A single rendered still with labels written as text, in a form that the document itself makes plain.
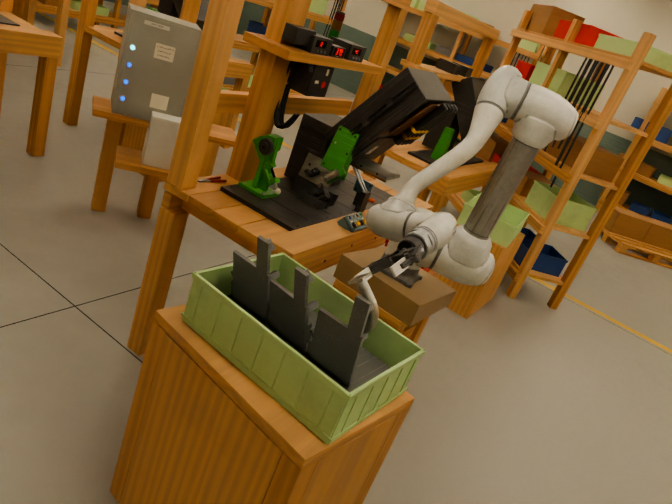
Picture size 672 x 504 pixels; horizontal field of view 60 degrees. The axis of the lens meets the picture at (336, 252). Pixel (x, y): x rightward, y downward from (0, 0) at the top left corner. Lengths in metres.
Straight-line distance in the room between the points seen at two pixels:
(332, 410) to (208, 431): 0.42
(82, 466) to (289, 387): 1.08
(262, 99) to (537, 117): 1.25
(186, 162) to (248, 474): 1.32
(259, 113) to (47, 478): 1.68
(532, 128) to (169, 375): 1.40
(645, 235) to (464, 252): 7.41
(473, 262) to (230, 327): 0.95
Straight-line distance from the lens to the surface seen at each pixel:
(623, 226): 9.23
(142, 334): 2.92
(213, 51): 2.40
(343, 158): 2.78
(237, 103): 2.74
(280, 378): 1.63
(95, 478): 2.44
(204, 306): 1.77
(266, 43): 2.62
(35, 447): 2.53
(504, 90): 2.04
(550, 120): 2.05
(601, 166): 5.30
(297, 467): 1.57
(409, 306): 2.14
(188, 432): 1.88
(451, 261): 2.20
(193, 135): 2.47
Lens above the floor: 1.82
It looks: 23 degrees down
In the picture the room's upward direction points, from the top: 21 degrees clockwise
